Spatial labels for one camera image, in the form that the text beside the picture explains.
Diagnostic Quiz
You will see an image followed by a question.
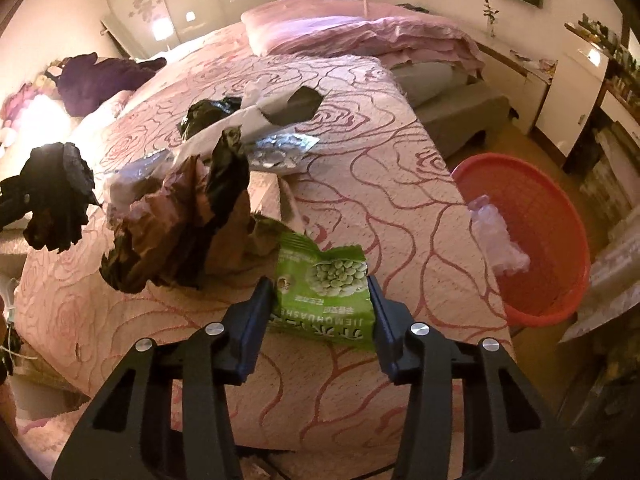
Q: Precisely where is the rose in vase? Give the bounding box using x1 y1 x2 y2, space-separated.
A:
480 0 501 38

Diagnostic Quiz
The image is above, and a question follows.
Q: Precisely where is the green snack packet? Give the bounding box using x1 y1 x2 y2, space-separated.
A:
265 231 377 353

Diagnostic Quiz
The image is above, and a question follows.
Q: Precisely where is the pink duvet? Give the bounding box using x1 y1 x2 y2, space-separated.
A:
270 10 486 86

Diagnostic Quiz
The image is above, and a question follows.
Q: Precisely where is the silver foil blister pack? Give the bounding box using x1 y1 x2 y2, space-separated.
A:
244 131 321 177

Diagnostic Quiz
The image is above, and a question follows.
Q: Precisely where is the clear plastic wrapper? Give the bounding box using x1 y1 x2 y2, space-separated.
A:
105 152 176 221

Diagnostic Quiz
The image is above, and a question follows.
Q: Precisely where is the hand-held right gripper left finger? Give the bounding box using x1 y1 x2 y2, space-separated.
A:
52 276 276 480

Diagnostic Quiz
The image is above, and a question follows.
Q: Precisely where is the pink rose-patterned bedspread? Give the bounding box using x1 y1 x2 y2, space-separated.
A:
12 22 516 466

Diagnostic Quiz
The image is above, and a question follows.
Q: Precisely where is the pale lace curtain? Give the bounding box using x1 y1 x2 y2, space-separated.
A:
560 220 640 346

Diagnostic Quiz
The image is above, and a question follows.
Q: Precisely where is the white cabinet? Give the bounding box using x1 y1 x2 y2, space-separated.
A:
535 50 611 158

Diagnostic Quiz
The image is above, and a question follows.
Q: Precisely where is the shiny black plastic bag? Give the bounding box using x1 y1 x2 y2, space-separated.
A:
179 97 246 140

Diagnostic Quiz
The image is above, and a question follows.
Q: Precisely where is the pile of papers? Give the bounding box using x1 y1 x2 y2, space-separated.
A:
507 49 558 83

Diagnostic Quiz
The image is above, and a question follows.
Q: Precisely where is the low white desk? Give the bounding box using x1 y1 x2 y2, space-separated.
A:
470 30 556 131

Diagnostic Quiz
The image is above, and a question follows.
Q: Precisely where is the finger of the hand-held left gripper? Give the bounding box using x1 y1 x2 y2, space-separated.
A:
0 176 38 233

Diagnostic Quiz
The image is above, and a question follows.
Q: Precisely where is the pink pillow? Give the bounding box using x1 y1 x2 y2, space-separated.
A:
241 0 401 57

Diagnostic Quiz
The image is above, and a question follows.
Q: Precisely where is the floral cushion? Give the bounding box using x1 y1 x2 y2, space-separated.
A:
0 62 66 146

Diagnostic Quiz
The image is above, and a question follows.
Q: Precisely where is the purple cloth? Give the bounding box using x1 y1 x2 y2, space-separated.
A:
56 52 168 118

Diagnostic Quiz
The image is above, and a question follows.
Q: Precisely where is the white floral wardrobe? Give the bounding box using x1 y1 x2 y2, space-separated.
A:
102 0 281 61

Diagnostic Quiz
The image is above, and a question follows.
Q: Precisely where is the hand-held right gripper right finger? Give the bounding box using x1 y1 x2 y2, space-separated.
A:
366 274 588 480

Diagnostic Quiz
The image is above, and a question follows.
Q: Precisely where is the dresser with cosmetics shelf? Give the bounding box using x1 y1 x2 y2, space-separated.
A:
565 10 640 111

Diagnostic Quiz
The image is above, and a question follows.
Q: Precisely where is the crumpled brown paper bag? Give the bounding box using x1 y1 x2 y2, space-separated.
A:
100 155 281 295

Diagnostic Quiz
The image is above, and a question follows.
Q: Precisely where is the red plastic basket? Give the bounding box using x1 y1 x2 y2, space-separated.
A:
450 154 593 330

